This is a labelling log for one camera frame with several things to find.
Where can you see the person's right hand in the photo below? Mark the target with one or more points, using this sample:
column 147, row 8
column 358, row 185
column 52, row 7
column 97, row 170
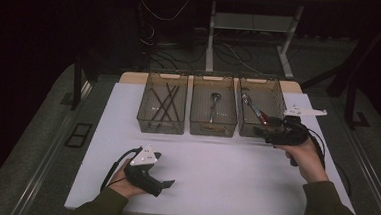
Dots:
column 308, row 161

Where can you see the dark metal spoon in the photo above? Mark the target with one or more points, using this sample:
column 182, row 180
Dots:
column 215, row 97

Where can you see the black metal stand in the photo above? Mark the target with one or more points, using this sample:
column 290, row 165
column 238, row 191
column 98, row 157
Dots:
column 350, row 104

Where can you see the smoky clear plastic bin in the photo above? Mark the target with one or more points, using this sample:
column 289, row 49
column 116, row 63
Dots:
column 275, row 99
column 145, row 108
column 228, row 106

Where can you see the wooden table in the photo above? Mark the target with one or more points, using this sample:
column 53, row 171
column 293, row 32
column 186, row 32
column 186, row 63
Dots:
column 130, row 78

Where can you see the grey metal desk frame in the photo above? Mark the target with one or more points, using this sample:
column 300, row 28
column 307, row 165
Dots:
column 210, row 38

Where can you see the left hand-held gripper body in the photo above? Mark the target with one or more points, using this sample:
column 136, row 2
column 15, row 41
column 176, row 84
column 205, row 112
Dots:
column 143, row 158

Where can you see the person's left hand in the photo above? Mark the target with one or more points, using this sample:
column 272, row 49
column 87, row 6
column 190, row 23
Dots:
column 123, row 183

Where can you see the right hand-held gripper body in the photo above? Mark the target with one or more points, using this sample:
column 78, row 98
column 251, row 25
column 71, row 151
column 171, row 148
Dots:
column 288, row 135

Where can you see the brown chopstick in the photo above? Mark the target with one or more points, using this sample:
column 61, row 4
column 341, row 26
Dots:
column 177, row 113
column 154, row 93

